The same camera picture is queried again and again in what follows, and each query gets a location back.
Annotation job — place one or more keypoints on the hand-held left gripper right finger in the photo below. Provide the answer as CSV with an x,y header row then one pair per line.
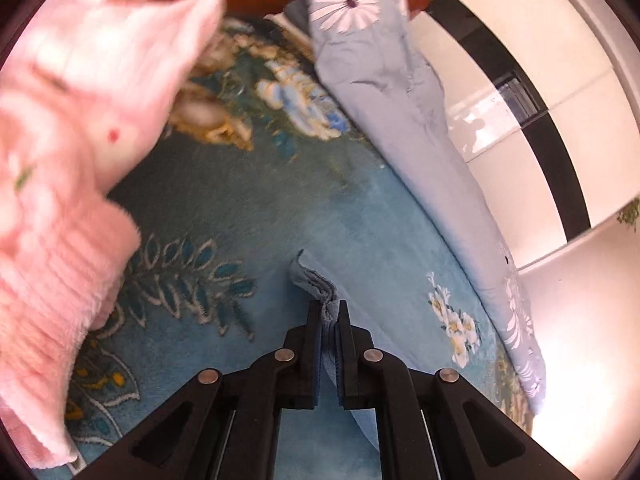
x,y
345,360

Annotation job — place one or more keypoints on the grey pillow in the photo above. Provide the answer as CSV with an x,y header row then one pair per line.
x,y
296,19

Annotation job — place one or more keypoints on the pink fleece garment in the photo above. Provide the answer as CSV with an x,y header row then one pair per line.
x,y
65,160

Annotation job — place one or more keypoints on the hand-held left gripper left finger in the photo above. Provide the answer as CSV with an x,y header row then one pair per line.
x,y
316,360

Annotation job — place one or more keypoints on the glossy white wardrobe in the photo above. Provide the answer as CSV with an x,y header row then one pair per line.
x,y
525,85

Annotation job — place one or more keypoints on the teal floral bed blanket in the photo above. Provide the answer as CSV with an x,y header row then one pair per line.
x,y
300,185

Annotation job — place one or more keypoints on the light blue daisy quilt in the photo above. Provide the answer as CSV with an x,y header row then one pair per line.
x,y
400,110

